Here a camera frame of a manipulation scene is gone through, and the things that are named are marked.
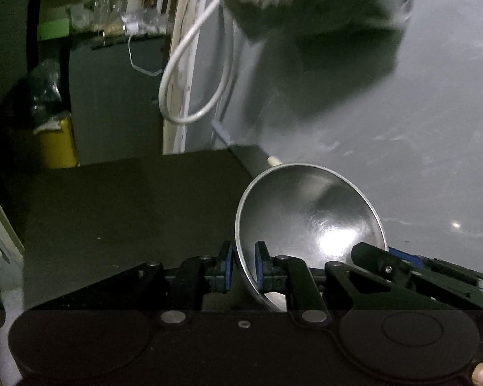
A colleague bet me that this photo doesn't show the steel bowl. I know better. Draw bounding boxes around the steel bowl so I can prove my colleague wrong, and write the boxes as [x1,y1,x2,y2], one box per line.
[234,163,388,311]

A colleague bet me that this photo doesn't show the small cream cylinder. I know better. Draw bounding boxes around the small cream cylinder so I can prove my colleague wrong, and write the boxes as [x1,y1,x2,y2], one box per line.
[267,156,282,167]

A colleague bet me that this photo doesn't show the yellow bin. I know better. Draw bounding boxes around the yellow bin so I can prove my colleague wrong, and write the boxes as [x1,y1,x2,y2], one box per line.
[33,112,79,169]

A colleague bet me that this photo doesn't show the green box on shelf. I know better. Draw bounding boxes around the green box on shelf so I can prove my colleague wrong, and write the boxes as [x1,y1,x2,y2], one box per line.
[37,18,70,41]

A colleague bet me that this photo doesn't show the white hose loop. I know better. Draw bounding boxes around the white hose loop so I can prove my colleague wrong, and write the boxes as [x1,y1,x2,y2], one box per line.
[157,0,235,125]

